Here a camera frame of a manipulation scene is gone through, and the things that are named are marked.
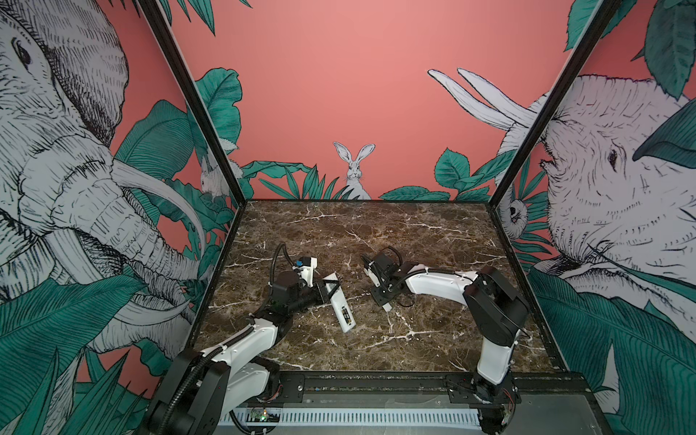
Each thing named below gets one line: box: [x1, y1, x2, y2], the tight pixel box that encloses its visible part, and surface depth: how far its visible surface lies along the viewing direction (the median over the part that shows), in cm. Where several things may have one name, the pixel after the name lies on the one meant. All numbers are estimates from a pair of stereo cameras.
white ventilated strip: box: [218, 407, 483, 427], surface depth 71 cm
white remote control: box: [322, 271, 357, 333], surface depth 83 cm
